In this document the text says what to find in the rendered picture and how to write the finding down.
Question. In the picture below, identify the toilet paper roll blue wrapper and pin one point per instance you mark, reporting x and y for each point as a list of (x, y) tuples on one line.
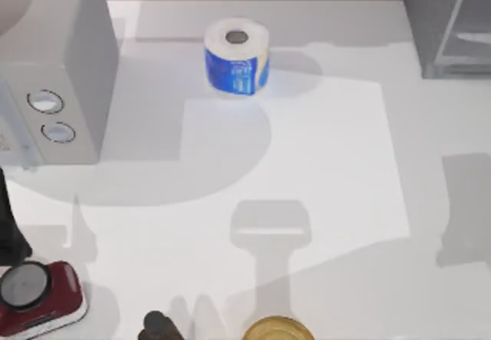
[(234, 61)]

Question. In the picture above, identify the pale microwave oven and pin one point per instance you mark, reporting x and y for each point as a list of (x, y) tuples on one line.
[(73, 86)]

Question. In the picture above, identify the round microwave knob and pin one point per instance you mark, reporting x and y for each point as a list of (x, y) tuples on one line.
[(45, 101), (58, 131)]

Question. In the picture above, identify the dark brown object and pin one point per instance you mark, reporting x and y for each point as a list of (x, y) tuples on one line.
[(161, 326)]

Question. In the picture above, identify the red and white kitchen scale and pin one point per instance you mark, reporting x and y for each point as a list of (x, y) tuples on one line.
[(57, 298)]

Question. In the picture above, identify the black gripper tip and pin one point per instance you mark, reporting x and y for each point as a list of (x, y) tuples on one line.
[(9, 221)]

